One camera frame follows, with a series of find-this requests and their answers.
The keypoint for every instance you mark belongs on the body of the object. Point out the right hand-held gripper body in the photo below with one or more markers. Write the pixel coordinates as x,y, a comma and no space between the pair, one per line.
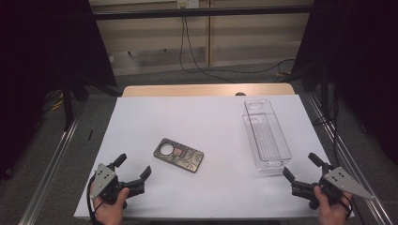
339,182

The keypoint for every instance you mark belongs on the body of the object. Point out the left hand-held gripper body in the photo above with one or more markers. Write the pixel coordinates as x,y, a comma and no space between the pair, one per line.
104,181

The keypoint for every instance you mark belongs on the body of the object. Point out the clear plastic box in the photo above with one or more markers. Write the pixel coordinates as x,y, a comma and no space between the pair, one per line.
269,140

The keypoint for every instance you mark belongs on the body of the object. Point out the patterned dark phone case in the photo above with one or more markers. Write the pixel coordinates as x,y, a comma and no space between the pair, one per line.
184,157

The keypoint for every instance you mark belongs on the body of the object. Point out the person's left hand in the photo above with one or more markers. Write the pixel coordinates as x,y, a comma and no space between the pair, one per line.
111,211

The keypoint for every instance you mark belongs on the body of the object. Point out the person's right hand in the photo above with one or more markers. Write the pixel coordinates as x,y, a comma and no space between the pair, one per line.
331,214

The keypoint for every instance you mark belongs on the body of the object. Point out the small black stick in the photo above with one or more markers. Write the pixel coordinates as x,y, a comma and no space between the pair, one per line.
90,134

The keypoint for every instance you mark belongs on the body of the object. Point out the white board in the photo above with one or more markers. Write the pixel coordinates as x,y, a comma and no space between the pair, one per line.
203,125

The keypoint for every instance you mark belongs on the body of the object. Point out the black metal stand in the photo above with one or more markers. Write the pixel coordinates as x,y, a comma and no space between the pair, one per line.
67,103

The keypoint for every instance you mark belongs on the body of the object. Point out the light wooden table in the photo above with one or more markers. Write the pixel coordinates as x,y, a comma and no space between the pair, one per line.
187,90

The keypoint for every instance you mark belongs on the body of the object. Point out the dark round table grommet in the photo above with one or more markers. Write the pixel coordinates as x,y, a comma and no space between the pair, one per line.
240,93

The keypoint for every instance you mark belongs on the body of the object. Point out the black curtain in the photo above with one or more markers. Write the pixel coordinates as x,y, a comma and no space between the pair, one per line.
40,62
359,62

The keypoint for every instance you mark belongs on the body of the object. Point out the black horizontal bar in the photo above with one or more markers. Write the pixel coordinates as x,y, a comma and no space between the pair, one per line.
200,13

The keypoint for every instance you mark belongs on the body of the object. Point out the aluminium rail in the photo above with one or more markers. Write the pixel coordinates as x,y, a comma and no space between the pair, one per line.
353,168
50,168

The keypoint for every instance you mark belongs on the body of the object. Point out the white wall outlet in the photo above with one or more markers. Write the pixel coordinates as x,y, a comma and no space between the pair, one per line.
187,3

